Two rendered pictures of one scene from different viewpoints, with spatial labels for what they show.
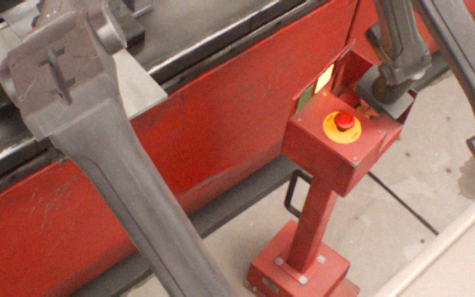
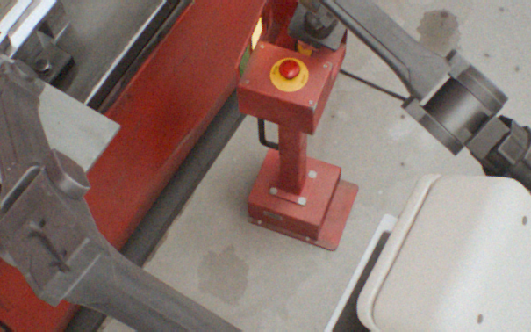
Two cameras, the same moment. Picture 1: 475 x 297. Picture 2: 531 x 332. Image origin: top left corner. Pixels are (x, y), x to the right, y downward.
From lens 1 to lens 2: 0.31 m
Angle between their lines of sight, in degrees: 11
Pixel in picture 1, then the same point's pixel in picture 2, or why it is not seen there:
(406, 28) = not seen: outside the picture
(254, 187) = (225, 123)
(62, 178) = not seen: hidden behind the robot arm
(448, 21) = (350, 10)
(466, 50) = (374, 32)
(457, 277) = (421, 262)
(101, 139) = (104, 285)
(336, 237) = (319, 142)
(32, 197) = not seen: hidden behind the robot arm
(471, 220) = (421, 198)
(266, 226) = (249, 156)
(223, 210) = (204, 157)
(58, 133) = (68, 293)
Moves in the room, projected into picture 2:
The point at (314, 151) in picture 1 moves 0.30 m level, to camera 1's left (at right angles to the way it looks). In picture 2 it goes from (271, 104) to (117, 134)
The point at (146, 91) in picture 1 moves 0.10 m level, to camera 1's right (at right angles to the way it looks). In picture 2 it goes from (99, 129) to (161, 118)
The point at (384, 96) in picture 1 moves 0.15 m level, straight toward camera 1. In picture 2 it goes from (319, 33) to (316, 105)
